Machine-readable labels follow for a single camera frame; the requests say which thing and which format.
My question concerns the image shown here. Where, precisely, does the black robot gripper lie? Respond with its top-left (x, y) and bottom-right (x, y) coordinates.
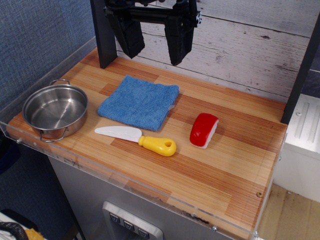
top-left (104, 0), bottom-right (202, 66)

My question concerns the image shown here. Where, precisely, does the yellow object with black hose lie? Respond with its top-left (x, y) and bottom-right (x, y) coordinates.
top-left (0, 222), bottom-right (45, 240)

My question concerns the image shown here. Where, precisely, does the grey toy fridge body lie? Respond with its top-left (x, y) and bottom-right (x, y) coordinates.
top-left (49, 157), bottom-right (228, 240)

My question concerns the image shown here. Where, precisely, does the blue folded cloth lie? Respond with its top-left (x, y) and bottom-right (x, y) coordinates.
top-left (97, 75), bottom-right (180, 132)

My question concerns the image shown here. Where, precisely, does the white side cabinet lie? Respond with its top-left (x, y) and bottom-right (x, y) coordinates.
top-left (273, 94), bottom-right (320, 202)

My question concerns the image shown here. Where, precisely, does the dark grey post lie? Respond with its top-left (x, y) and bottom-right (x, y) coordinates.
top-left (90, 0), bottom-right (118, 69)
top-left (280, 15), bottom-right (320, 125)

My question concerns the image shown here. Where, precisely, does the clear acrylic table guard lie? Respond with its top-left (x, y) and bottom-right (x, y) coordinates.
top-left (0, 50), bottom-right (287, 240)

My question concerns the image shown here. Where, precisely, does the dark grey right post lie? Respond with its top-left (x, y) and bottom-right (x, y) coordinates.
top-left (280, 15), bottom-right (320, 125)

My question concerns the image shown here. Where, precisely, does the stainless steel pot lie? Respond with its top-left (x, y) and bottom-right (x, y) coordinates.
top-left (21, 79), bottom-right (89, 143)

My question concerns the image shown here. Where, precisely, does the red and white toy sushi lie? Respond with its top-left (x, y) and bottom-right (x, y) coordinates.
top-left (189, 113), bottom-right (219, 149)

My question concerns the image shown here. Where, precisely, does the dark grey left post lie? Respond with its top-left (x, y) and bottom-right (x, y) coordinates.
top-left (90, 0), bottom-right (118, 69)

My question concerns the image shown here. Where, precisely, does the yellow-handled white toy knife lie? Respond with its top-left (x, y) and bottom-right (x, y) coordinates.
top-left (94, 126), bottom-right (177, 157)

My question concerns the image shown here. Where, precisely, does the silver dispenser button panel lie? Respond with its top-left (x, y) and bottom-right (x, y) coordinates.
top-left (102, 201), bottom-right (164, 240)

